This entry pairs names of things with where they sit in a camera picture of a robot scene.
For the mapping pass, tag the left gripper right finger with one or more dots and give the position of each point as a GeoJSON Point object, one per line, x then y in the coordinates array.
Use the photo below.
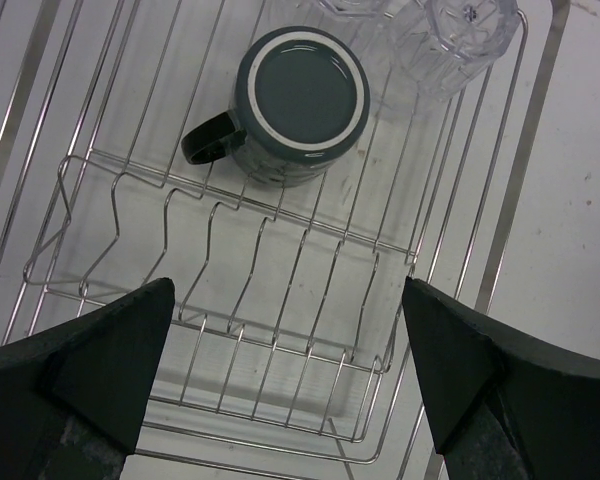
{"type": "Point", "coordinates": [501, 404]}

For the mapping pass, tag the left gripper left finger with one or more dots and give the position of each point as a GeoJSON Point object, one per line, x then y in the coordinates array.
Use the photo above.
{"type": "Point", "coordinates": [73, 397]}

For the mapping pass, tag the clear glass back right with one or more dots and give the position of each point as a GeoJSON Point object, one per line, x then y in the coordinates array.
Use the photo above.
{"type": "Point", "coordinates": [442, 45]}

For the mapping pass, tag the clear glass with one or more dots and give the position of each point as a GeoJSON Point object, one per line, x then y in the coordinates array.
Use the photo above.
{"type": "Point", "coordinates": [442, 45]}
{"type": "Point", "coordinates": [356, 23]}

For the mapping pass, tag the dark green ceramic mug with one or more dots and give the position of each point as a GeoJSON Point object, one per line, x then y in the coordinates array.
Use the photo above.
{"type": "Point", "coordinates": [301, 100]}

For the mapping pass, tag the clear glass back left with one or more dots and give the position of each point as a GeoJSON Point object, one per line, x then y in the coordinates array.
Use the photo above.
{"type": "Point", "coordinates": [356, 23]}

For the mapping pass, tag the metal wire dish rack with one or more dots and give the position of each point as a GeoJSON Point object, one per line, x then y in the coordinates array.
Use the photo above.
{"type": "Point", "coordinates": [288, 355]}

